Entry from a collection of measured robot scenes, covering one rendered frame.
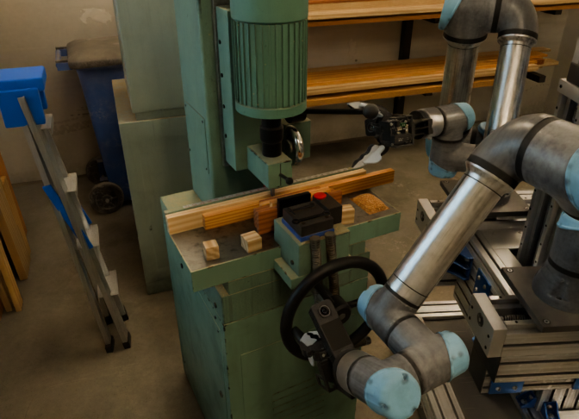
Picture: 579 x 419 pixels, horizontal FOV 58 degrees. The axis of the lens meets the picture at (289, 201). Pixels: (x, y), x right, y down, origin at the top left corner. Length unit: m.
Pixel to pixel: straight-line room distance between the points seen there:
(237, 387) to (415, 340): 0.73
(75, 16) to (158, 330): 2.01
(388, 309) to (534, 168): 0.34
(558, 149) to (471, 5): 0.68
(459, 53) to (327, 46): 2.46
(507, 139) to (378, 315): 0.37
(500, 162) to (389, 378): 0.40
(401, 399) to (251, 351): 0.68
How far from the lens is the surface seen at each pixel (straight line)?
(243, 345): 1.44
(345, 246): 1.27
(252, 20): 1.18
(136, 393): 2.22
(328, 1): 3.37
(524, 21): 1.49
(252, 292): 1.34
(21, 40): 3.63
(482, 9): 1.49
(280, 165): 1.33
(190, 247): 1.31
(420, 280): 0.96
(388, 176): 1.60
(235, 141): 1.40
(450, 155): 1.41
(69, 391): 2.31
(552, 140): 0.90
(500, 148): 0.94
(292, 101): 1.24
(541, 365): 1.48
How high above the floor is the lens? 1.63
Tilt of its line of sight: 29 degrees down
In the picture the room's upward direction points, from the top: straight up
